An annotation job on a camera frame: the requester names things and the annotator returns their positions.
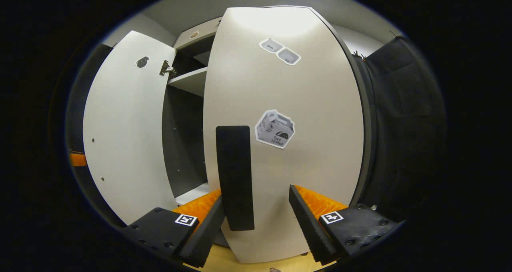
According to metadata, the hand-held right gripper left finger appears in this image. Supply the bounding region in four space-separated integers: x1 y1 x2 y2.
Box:
122 189 226 268

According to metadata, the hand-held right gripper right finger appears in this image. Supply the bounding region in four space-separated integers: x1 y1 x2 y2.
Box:
289 184 398 265

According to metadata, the white shoe cabinet door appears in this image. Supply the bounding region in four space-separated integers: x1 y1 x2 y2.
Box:
203 6 374 264
83 30 178 226

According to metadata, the white grey shoe cabinet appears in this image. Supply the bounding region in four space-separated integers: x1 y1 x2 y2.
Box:
162 16 224 206

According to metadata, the metal door hinge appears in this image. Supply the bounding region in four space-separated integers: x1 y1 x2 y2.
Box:
160 60 177 79

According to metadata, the beige cabinet drawer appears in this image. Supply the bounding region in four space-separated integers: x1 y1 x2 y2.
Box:
174 17 222 50

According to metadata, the black backdrop cloth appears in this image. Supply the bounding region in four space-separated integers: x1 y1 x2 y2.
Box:
354 34 446 224

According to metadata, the black door handle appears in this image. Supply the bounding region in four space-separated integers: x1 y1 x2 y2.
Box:
216 125 255 231

